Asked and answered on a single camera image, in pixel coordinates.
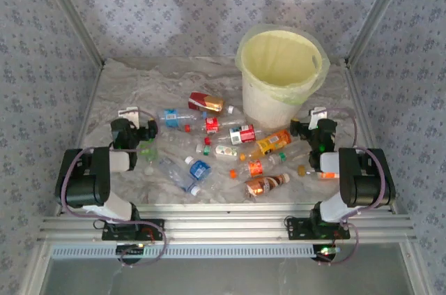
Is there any aluminium corner post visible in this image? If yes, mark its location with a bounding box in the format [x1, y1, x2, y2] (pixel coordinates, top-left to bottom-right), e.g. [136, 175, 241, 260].
[34, 0, 106, 66]
[344, 0, 417, 66]

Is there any orange juice bottle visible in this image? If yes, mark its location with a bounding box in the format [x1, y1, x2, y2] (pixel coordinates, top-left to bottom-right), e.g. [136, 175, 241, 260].
[239, 129, 293, 162]

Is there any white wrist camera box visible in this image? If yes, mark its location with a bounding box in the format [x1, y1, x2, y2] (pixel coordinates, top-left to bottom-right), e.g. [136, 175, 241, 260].
[117, 106, 140, 125]
[308, 106, 329, 128]

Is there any orange label orange cap bottle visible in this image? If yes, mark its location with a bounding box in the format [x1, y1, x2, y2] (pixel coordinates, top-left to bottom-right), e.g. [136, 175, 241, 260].
[229, 159, 278, 180]

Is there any white dotted label bottle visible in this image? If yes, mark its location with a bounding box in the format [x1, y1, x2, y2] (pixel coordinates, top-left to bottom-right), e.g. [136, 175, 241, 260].
[203, 144, 242, 160]

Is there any aluminium side rail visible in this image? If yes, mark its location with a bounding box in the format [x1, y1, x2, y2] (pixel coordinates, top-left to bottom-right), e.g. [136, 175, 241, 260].
[54, 59, 105, 218]
[343, 59, 398, 213]

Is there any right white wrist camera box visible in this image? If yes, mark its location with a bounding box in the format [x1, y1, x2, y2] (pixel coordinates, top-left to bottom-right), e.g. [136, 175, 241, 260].
[308, 106, 329, 128]

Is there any red white label bottle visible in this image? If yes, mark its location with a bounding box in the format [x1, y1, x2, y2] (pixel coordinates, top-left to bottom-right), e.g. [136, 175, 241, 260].
[204, 123, 266, 146]

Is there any black controller board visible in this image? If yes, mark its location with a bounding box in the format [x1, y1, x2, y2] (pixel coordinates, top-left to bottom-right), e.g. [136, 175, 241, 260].
[116, 243, 147, 264]
[312, 244, 341, 264]

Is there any brown tea bottle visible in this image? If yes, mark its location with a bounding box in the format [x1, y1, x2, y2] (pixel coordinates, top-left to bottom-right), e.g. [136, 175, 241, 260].
[243, 172, 291, 201]

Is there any aluminium frame leg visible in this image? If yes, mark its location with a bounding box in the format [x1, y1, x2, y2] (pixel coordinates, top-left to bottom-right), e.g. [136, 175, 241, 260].
[26, 242, 53, 295]
[400, 242, 431, 295]

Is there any clear bottle red label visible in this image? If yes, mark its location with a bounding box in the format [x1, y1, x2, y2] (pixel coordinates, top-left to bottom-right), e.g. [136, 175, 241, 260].
[184, 116, 247, 135]

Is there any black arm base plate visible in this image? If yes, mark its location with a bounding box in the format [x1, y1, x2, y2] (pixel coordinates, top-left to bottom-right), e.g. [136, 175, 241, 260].
[100, 218, 165, 242]
[284, 216, 351, 240]

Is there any purple camera cable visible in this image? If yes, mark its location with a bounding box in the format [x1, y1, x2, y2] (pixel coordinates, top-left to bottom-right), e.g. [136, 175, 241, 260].
[59, 108, 169, 268]
[312, 106, 387, 266]

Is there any clear bottle light blue label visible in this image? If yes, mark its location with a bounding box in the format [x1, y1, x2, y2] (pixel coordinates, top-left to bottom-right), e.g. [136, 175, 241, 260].
[155, 108, 203, 129]

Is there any cream plastic bin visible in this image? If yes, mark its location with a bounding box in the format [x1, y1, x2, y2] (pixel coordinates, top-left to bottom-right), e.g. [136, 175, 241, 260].
[236, 24, 331, 128]

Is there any clear bottle green cap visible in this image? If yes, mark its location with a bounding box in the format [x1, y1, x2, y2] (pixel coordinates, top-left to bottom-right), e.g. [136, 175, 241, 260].
[266, 150, 311, 167]

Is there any yellow-green plastic bin liner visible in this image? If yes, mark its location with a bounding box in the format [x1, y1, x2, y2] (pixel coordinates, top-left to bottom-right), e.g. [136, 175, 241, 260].
[235, 24, 331, 106]

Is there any crushed clear water bottle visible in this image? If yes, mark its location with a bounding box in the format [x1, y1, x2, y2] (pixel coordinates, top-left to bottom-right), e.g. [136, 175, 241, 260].
[158, 157, 202, 195]

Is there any grey slotted cable duct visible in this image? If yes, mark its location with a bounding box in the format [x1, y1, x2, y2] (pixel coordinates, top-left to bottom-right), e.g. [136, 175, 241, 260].
[50, 243, 337, 260]

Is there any wide aluminium mounting rail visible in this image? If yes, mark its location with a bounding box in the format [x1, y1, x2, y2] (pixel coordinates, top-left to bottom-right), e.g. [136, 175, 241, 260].
[37, 203, 418, 244]

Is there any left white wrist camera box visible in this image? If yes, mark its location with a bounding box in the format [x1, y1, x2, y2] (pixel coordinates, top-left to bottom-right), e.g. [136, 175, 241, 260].
[117, 106, 140, 125]

